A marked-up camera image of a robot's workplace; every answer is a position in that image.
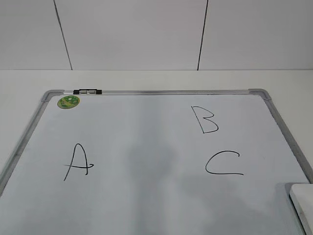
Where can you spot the white eraser block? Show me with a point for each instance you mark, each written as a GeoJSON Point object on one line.
{"type": "Point", "coordinates": [302, 198]}

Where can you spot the white board with grey frame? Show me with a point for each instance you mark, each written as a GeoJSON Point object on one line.
{"type": "Point", "coordinates": [154, 163]}

